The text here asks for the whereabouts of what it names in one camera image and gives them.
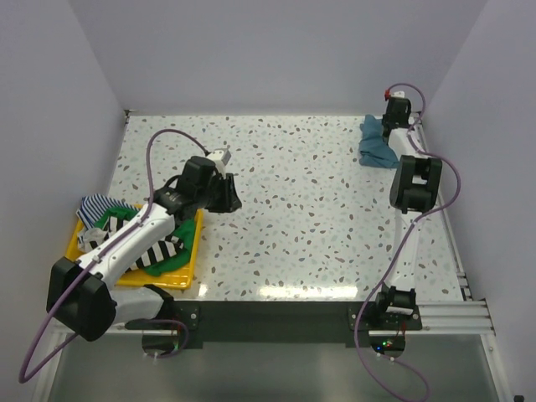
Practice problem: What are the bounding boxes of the yellow plastic tray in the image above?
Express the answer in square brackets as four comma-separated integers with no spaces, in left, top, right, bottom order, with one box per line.
[65,204,204,290]

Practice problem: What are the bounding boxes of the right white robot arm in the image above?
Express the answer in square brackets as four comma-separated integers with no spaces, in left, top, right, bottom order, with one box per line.
[373,90,442,329]

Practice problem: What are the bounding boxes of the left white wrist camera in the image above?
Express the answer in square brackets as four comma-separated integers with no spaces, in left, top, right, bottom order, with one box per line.
[207,148,231,176]

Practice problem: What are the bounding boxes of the blue ribbed tank top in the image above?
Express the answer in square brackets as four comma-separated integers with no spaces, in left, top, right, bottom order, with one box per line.
[358,115,399,169]

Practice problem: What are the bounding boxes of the blue white striped tank top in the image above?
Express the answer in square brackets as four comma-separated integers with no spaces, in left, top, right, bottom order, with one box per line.
[76,193,130,229]

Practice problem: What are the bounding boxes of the black white striped tank top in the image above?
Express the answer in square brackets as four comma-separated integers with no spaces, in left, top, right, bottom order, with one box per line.
[77,214,190,271]

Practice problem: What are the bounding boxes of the green tank top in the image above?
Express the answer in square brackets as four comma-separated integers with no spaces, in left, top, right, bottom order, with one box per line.
[94,207,196,276]

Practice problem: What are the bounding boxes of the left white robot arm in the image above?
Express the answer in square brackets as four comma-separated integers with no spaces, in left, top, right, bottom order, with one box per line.
[46,149,242,342]

